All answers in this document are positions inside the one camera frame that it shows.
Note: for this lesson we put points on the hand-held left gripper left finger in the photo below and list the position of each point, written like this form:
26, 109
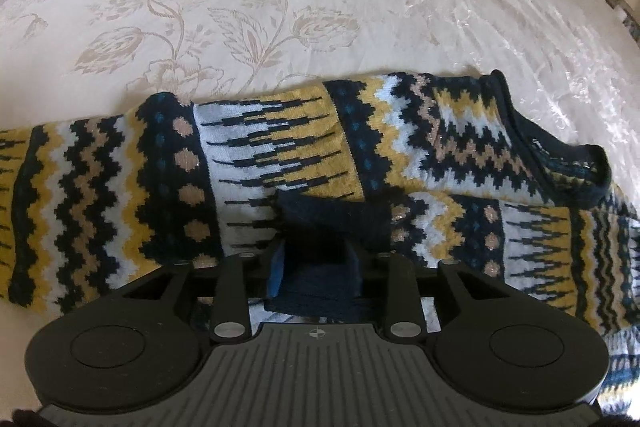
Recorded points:
274, 281

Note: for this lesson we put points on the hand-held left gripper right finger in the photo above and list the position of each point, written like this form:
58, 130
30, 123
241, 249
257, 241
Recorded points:
356, 278

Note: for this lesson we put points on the patterned knit sweater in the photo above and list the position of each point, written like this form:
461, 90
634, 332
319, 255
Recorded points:
450, 132

